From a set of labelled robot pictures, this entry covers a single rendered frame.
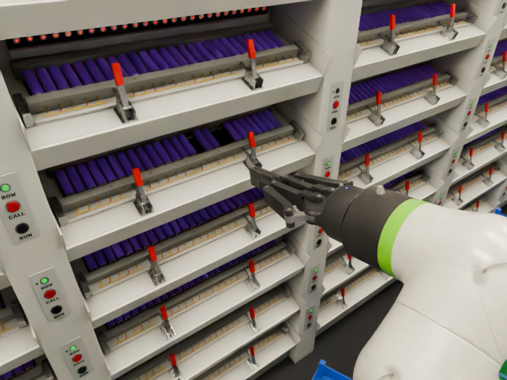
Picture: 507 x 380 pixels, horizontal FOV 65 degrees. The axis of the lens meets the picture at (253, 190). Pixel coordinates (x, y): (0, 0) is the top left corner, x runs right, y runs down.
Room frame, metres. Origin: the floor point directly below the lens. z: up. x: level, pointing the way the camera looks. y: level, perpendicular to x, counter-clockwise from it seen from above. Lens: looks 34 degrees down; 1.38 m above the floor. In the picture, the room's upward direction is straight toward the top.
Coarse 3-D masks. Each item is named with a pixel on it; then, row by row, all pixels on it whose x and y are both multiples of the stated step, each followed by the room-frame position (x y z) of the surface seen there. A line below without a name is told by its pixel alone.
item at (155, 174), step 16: (288, 128) 0.91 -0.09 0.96; (240, 144) 0.82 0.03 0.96; (256, 144) 0.84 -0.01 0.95; (192, 160) 0.75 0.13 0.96; (208, 160) 0.77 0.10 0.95; (128, 176) 0.67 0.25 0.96; (144, 176) 0.68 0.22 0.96; (160, 176) 0.70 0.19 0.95; (80, 192) 0.62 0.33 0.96; (96, 192) 0.62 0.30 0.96; (112, 192) 0.64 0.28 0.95; (64, 208) 0.58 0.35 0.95
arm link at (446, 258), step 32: (416, 224) 0.31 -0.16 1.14; (448, 224) 0.29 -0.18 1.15; (480, 224) 0.28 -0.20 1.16; (384, 256) 0.31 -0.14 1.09; (416, 256) 0.28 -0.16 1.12; (448, 256) 0.26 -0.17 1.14; (480, 256) 0.25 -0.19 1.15; (416, 288) 0.25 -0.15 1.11; (448, 288) 0.24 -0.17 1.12; (480, 288) 0.23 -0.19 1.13; (448, 320) 0.21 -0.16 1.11; (480, 320) 0.21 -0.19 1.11
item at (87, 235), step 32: (224, 160) 0.79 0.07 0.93; (288, 160) 0.83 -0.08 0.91; (128, 192) 0.66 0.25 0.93; (160, 192) 0.67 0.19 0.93; (192, 192) 0.69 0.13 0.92; (224, 192) 0.72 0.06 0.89; (64, 224) 0.56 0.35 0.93; (96, 224) 0.58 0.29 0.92; (128, 224) 0.59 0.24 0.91; (160, 224) 0.64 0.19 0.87
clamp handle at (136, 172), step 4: (136, 168) 0.64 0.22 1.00; (132, 172) 0.64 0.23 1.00; (136, 172) 0.63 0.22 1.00; (136, 176) 0.63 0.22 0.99; (140, 176) 0.63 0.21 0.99; (136, 180) 0.63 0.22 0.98; (140, 180) 0.63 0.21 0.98; (136, 184) 0.63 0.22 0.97; (140, 184) 0.63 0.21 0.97; (140, 188) 0.63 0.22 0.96; (140, 192) 0.62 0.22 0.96; (144, 192) 0.63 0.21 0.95; (140, 196) 0.62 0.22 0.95; (144, 196) 0.63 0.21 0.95; (140, 200) 0.63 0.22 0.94; (144, 200) 0.62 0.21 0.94
